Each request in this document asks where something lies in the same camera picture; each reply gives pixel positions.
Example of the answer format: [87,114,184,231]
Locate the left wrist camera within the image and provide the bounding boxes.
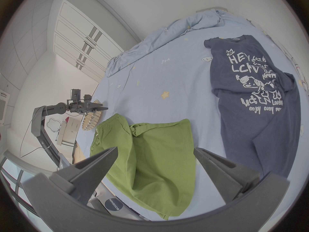
[70,89,82,101]

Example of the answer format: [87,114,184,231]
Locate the white small table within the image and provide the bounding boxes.
[46,117,81,164]

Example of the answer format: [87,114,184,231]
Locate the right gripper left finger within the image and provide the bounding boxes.
[49,146,119,205]

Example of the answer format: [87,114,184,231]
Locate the green shorts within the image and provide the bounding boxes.
[89,113,196,221]

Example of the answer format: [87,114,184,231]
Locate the pale blue quilt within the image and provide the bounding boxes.
[105,9,226,78]

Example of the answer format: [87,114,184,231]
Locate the window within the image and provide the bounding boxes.
[0,151,39,217]

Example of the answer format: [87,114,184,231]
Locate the bed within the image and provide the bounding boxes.
[72,7,309,223]

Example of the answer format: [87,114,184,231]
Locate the black cable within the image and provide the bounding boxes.
[19,107,49,159]

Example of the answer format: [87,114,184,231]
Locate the round woven basket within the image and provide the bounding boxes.
[82,100,104,131]

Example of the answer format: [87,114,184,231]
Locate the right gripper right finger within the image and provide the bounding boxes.
[194,148,260,204]

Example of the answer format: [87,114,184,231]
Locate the white wardrobe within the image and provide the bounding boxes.
[52,0,125,82]

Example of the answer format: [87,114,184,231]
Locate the dark blue printed T-shirt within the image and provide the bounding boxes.
[204,34,301,178]

